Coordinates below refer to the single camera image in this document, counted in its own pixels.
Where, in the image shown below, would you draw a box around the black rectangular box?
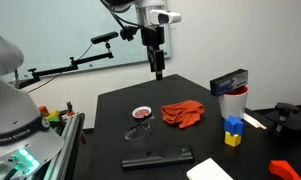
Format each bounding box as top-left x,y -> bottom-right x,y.
209,68 -> 249,98

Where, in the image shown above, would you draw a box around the white flat block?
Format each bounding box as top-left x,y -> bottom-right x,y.
185,157 -> 234,180

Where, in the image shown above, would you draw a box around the orange round button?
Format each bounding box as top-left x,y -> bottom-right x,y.
38,105 -> 50,118

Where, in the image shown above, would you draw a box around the yellow green red block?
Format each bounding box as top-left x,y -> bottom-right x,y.
44,109 -> 62,124

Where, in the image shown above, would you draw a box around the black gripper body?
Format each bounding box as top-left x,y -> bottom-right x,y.
140,25 -> 165,52

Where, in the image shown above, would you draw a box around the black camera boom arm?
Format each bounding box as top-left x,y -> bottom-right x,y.
13,41 -> 115,90

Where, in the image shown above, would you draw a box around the black knob clamp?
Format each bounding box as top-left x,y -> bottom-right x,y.
265,101 -> 301,136

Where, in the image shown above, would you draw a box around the small red tab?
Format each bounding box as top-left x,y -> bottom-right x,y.
79,131 -> 88,146

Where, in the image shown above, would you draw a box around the aluminium extrusion frame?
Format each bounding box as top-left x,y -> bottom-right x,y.
43,112 -> 87,180

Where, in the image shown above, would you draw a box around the clear safety glasses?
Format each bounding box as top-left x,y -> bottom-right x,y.
124,114 -> 157,142

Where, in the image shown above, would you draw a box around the small white red bowl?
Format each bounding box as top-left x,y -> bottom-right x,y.
131,105 -> 153,120

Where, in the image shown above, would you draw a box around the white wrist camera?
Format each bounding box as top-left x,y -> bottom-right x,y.
149,9 -> 183,25

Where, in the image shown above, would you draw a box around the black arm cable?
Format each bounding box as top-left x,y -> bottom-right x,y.
99,0 -> 146,42

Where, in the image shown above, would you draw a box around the white flat stick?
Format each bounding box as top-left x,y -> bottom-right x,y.
242,112 -> 268,131

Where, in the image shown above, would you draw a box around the thin black camera cable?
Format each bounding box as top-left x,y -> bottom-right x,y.
25,43 -> 94,94

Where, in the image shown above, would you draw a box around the long black remote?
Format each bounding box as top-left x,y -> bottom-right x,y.
121,145 -> 195,170

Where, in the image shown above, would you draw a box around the orange curved plastic piece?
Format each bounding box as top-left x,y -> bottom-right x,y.
268,159 -> 301,180

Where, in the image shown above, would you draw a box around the white mug red inside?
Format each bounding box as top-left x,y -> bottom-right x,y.
218,85 -> 249,120

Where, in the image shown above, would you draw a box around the black orange clamp handle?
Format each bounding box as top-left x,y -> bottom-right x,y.
65,101 -> 76,117

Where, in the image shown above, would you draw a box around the black bar camera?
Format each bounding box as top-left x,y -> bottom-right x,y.
90,31 -> 120,45

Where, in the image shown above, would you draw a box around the blue block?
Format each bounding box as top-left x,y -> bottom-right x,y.
223,115 -> 245,136

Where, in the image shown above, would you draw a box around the orange towel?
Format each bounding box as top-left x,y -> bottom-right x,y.
160,99 -> 206,130

